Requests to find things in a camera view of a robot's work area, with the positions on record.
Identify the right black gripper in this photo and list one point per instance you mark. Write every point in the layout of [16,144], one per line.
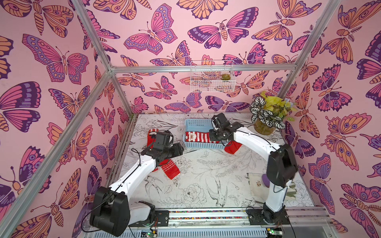
[215,134]

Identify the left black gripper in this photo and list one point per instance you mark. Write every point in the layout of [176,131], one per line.
[177,150]

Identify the red nutcracker sock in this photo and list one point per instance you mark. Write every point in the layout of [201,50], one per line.
[151,137]

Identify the plain red sock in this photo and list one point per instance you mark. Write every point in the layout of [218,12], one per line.
[232,147]

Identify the red white striped sock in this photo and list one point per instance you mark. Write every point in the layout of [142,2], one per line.
[195,136]

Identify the red patterned christmas sock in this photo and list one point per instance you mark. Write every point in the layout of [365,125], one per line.
[169,168]

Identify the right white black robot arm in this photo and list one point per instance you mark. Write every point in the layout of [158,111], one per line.
[281,162]

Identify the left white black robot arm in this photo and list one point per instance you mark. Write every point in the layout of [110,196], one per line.
[112,211]

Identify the light blue plastic basket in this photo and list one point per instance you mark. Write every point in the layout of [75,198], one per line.
[200,125]

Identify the potted plant in glass vase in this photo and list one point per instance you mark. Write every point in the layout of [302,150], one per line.
[269,113]

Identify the small green succulent plant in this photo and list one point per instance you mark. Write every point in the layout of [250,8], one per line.
[225,77]

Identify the white wire wall basket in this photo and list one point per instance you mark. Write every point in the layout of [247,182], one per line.
[206,78]

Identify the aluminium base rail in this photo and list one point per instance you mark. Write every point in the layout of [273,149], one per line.
[295,222]

